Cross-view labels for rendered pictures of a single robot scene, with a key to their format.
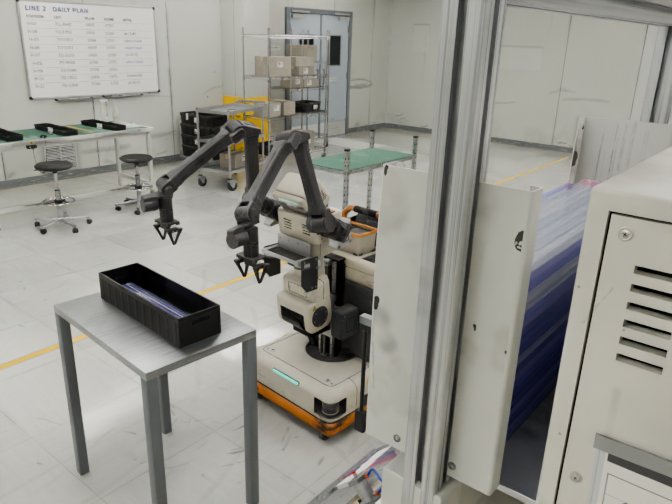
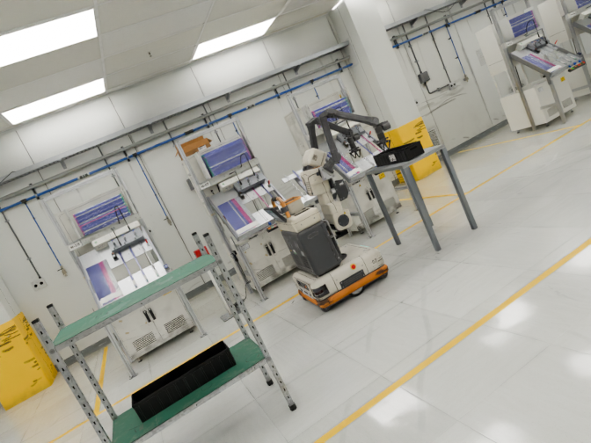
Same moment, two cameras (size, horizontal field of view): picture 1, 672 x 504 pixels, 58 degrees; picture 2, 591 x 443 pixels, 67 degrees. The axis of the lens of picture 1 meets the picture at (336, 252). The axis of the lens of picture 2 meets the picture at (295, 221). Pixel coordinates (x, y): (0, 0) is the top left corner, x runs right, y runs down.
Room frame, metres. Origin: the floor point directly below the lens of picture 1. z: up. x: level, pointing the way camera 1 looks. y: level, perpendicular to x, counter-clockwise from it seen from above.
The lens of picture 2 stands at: (6.08, 1.90, 1.31)
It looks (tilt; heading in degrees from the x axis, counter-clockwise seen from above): 9 degrees down; 212
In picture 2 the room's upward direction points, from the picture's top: 25 degrees counter-clockwise
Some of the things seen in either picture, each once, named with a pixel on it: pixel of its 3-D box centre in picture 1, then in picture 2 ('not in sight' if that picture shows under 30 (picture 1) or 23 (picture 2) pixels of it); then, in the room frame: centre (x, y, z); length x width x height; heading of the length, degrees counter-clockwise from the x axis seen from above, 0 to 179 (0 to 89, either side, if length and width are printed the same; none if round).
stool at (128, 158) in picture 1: (139, 182); not in sight; (6.27, 2.12, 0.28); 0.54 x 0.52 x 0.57; 74
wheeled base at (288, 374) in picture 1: (331, 368); (338, 272); (2.80, 0.00, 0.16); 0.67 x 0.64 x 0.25; 137
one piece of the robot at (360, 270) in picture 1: (346, 290); (308, 234); (2.87, -0.06, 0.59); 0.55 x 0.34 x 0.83; 47
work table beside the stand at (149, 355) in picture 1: (159, 406); (418, 199); (2.07, 0.69, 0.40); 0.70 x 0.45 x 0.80; 47
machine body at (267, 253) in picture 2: not in sight; (265, 253); (1.89, -1.33, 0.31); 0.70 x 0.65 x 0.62; 141
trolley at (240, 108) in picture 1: (233, 143); not in sight; (7.59, 1.33, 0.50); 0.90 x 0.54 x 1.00; 156
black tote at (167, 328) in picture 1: (156, 301); (397, 154); (2.09, 0.67, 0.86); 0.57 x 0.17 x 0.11; 47
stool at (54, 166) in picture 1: (60, 196); not in sight; (5.52, 2.62, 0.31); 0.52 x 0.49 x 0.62; 141
